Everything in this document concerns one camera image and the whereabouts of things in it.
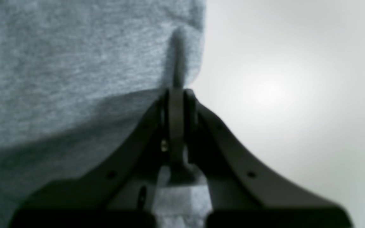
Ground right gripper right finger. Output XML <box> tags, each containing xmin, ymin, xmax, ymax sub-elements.
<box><xmin>184</xmin><ymin>89</ymin><xmax>352</xmax><ymax>228</ymax></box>

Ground grey T-shirt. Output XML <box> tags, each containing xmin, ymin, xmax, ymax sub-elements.
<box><xmin>0</xmin><ymin>0</ymin><xmax>207</xmax><ymax>228</ymax></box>

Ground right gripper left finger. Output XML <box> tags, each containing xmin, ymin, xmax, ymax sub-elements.
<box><xmin>9</xmin><ymin>92</ymin><xmax>169</xmax><ymax>228</ymax></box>

